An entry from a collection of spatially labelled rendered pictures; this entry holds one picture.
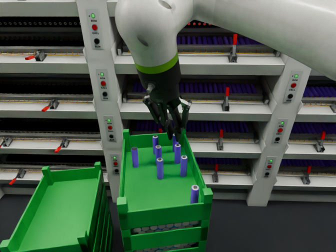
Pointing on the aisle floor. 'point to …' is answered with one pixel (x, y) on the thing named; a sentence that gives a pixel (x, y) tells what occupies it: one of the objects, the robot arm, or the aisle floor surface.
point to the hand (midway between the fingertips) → (173, 131)
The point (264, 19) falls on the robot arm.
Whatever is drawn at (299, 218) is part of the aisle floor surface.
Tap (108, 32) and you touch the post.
